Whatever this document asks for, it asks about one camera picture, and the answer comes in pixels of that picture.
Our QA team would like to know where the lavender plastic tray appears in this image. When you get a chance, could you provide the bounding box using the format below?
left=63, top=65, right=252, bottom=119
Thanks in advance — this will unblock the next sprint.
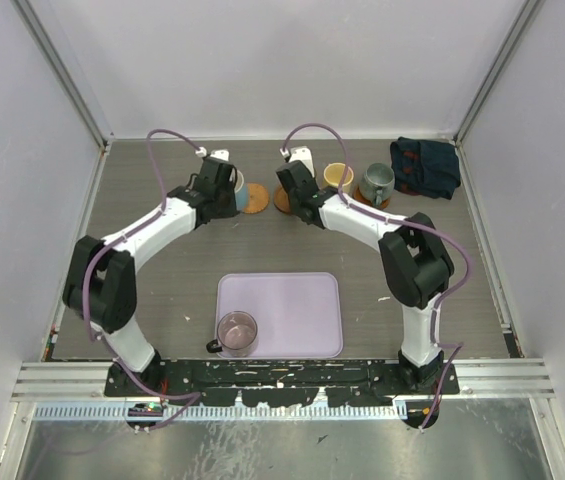
left=216, top=272, right=343, bottom=360

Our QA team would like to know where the woven rattan coaster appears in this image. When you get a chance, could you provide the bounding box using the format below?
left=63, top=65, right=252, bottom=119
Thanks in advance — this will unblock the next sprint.
left=243, top=183, right=269, bottom=214

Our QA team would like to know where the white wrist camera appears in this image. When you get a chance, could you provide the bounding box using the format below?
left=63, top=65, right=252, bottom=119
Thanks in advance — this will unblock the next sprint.
left=280, top=146, right=315, bottom=176
left=195, top=147, right=230, bottom=162

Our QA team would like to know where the dark teal crumpled cloth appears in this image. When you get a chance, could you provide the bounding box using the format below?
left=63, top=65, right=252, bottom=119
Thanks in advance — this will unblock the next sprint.
left=389, top=137, right=461, bottom=200

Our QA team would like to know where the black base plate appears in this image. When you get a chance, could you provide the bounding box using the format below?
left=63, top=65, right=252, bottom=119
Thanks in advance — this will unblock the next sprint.
left=104, top=357, right=461, bottom=409

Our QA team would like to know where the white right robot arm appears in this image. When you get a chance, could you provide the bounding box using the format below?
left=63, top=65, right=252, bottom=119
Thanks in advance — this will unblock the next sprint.
left=276, top=161, right=454, bottom=394

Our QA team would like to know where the purple glass mug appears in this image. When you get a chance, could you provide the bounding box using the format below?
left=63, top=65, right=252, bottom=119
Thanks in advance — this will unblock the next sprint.
left=206, top=311, right=258, bottom=357

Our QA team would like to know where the grey green ceramic mug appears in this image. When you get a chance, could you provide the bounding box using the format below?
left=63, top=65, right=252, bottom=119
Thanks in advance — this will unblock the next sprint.
left=358, top=163, right=395, bottom=208

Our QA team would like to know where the brown wooden coaster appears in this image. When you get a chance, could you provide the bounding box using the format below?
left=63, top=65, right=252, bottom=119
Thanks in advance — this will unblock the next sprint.
left=273, top=186, right=291, bottom=215
left=353, top=184, right=391, bottom=211

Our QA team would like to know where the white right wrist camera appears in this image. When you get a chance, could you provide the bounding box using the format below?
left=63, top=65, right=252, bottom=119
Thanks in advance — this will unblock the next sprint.
left=280, top=146, right=315, bottom=176

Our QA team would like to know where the white slotted cable duct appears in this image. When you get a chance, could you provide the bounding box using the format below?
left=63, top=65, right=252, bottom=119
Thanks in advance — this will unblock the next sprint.
left=33, top=400, right=407, bottom=423

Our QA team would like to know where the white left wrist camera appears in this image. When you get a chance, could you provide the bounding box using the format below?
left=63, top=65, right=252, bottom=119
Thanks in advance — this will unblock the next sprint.
left=195, top=147, right=230, bottom=162

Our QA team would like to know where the white mug blue handle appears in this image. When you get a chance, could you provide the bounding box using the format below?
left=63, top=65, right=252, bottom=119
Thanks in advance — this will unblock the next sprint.
left=234, top=170, right=249, bottom=212

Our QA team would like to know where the aluminium frame rail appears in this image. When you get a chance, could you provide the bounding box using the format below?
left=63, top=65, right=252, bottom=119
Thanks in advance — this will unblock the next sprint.
left=11, top=0, right=116, bottom=149

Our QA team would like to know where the cream mug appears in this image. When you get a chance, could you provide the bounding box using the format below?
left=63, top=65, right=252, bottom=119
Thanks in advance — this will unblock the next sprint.
left=322, top=163, right=354, bottom=194

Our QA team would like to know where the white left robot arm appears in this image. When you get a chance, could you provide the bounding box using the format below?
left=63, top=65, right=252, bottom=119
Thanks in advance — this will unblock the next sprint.
left=62, top=150, right=238, bottom=398

